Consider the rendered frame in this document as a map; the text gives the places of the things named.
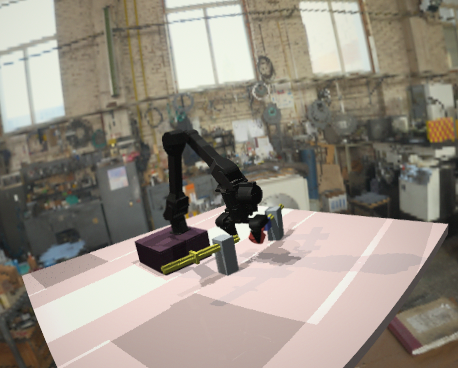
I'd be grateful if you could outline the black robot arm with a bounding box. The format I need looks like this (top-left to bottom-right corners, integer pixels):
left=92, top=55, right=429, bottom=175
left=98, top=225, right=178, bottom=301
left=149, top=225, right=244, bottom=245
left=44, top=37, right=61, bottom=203
left=162, top=129, right=263, bottom=235

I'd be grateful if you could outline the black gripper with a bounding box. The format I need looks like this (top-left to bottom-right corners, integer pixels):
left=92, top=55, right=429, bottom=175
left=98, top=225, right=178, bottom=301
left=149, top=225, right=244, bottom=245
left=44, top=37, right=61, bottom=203
left=215, top=203, right=269, bottom=244

